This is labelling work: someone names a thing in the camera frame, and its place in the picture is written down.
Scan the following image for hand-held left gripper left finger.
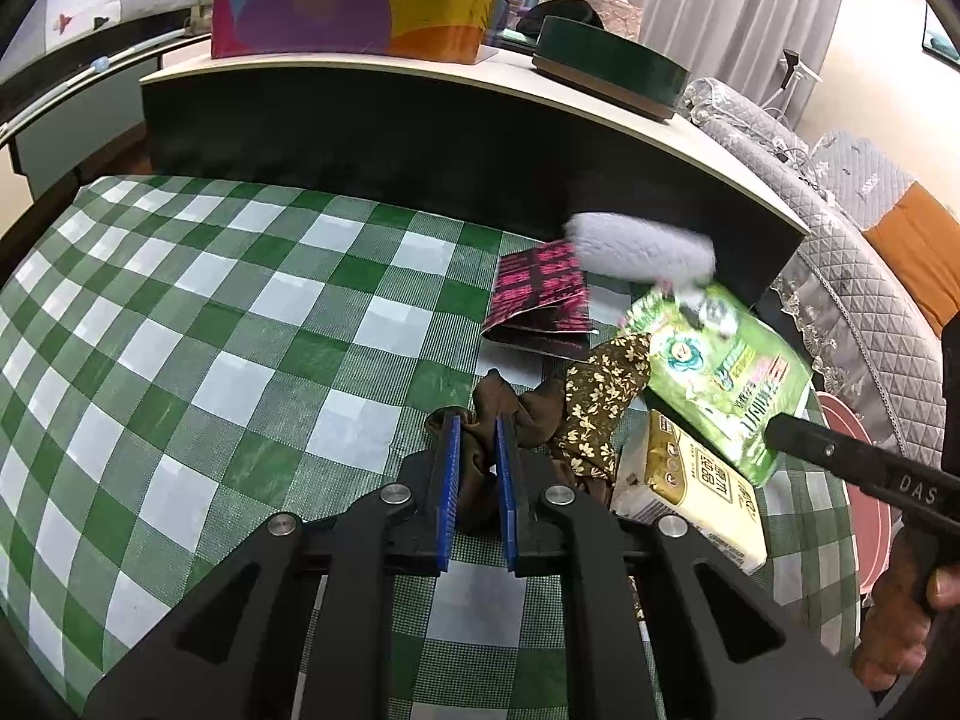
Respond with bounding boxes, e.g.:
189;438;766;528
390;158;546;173
82;409;462;720

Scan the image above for grey quilted sofa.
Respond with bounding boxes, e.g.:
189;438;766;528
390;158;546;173
681;76;960;481

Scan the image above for green packet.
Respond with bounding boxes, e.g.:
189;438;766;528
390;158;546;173
619;283;815;488

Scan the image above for person's right hand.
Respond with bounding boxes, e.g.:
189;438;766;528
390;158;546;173
851;525;960;691

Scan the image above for green checked tablecloth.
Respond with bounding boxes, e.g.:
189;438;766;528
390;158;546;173
0;174;863;720

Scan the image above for cream tissue pack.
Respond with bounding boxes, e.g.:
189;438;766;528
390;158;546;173
609;409;770;577

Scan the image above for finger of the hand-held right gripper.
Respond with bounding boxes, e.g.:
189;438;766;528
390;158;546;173
763;412;901;496

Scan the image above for brown cloth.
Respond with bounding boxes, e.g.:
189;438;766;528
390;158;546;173
424;369;578;533

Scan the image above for grey quilted cushion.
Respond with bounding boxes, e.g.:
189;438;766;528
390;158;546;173
806;129;920;230

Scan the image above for white fluffy cloth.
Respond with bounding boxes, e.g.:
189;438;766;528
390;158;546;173
564;211;717;290

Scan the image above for orange cushion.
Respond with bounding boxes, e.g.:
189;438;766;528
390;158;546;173
862;184;960;331

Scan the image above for framed wall picture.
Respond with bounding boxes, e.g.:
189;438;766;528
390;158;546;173
921;4;960;65

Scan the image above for colourful box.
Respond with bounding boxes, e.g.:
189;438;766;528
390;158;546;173
210;0;511;65

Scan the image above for green round box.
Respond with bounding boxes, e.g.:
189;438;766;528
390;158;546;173
531;15;691;122

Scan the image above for white rod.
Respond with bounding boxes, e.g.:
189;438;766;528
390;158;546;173
0;26;196;143

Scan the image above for grey curtain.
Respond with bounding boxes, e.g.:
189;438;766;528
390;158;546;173
600;0;852;128

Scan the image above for dark low cabinet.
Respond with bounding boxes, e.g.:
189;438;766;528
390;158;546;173
0;37;203;188

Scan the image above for pink lace basket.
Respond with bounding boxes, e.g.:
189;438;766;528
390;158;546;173
538;0;644;42

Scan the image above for white cables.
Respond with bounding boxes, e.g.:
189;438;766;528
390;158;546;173
750;120;833;188

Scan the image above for black pink patterned packet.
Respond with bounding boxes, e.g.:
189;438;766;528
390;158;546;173
480;238;601;361

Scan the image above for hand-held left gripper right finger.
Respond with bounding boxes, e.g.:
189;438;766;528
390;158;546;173
493;412;878;720

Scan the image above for white-topped dark sideboard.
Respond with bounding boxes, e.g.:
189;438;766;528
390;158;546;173
139;37;811;308

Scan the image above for dark floral cloth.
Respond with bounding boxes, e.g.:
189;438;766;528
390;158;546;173
551;334;652;485

